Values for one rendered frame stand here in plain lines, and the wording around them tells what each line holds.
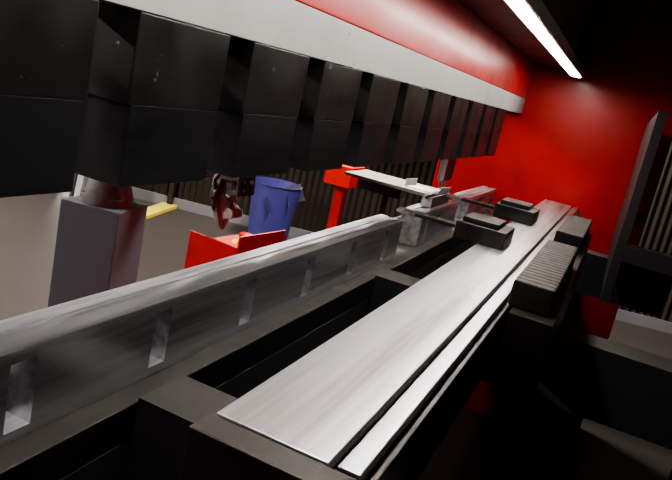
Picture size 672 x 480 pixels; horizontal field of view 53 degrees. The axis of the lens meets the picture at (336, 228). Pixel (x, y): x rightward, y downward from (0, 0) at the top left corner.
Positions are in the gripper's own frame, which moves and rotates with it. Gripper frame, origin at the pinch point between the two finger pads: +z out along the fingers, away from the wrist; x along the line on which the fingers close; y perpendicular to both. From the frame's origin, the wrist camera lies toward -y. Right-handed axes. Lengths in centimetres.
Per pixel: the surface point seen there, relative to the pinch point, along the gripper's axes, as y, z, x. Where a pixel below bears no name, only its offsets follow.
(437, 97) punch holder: 49, -39, 12
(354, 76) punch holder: 55, -38, -39
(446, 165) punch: 41, -21, 49
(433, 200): 41, -12, 41
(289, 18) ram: 58, -43, -63
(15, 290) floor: -164, 69, 59
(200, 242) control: -1.7, 4.8, -4.9
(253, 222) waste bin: -171, 53, 253
